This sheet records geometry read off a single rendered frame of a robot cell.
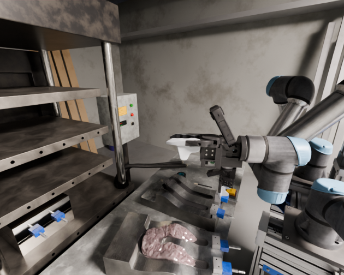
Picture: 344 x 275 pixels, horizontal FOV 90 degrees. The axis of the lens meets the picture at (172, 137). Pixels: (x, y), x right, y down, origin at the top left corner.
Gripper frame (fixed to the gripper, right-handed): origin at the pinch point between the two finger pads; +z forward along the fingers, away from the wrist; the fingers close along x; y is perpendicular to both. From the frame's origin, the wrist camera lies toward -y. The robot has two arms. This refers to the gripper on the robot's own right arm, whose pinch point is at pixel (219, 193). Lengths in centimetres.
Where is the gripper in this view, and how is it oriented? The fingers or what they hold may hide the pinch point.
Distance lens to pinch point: 116.1
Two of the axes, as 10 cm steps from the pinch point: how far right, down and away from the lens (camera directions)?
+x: 4.6, -3.1, 8.3
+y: 8.9, 1.6, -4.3
